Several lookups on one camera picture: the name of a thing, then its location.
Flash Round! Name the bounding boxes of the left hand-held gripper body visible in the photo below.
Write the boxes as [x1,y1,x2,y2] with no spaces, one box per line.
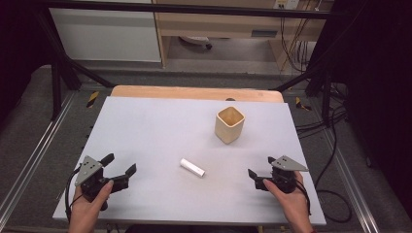
[74,155,130,213]

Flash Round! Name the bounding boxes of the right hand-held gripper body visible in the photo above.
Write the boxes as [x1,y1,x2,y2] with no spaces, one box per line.
[255,155,310,195]

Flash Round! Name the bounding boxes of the person's right hand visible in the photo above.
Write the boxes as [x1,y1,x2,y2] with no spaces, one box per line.
[261,170,314,229]

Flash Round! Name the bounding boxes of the person's left hand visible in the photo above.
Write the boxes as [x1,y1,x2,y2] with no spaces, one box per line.
[68,180,115,229]

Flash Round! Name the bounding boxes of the light grey table board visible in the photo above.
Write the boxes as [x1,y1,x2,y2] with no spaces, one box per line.
[51,95,327,227]

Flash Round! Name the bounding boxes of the beige square cup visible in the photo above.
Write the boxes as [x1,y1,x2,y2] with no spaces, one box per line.
[214,106,246,146]

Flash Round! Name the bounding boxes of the white cylinder tube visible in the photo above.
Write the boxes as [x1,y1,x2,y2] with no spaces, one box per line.
[180,157,206,179]

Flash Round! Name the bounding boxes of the wooden table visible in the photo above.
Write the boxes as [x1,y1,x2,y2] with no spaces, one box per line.
[110,84,285,104]

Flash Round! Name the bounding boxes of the black curtain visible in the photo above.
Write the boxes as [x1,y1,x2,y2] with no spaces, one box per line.
[0,0,56,122]
[319,0,412,224]

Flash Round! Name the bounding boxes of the white cabinet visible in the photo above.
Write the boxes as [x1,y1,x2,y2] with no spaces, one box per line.
[48,0,162,63]

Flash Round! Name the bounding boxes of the wooden desk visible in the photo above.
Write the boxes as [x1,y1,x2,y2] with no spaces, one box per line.
[152,0,335,71]

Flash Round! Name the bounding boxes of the office chair base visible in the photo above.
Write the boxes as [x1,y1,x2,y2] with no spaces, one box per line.
[178,35,214,50]

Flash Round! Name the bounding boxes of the white power strip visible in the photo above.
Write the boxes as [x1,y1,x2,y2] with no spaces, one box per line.
[273,0,301,11]

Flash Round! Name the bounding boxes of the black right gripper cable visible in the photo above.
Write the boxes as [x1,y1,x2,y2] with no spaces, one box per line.
[294,179,313,216]

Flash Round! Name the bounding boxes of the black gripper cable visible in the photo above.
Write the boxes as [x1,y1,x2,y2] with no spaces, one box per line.
[294,179,313,216]
[64,166,83,224]

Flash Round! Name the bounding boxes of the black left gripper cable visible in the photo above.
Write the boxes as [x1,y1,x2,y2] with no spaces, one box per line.
[64,166,83,224]

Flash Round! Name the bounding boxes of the aluminium floor rail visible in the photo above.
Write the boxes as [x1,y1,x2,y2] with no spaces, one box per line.
[322,127,382,233]
[0,92,78,221]

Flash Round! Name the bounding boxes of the black floor cable bundle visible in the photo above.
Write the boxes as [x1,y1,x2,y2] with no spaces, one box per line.
[294,105,348,140]

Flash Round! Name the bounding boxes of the black looped floor cable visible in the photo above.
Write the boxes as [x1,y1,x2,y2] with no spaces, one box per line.
[313,106,354,224]

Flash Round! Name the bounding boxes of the hanging cables under desk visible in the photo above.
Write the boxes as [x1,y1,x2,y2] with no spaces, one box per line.
[279,15,315,74]

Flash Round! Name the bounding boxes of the black metal frame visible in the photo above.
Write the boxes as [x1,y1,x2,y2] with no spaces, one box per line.
[32,0,358,122]

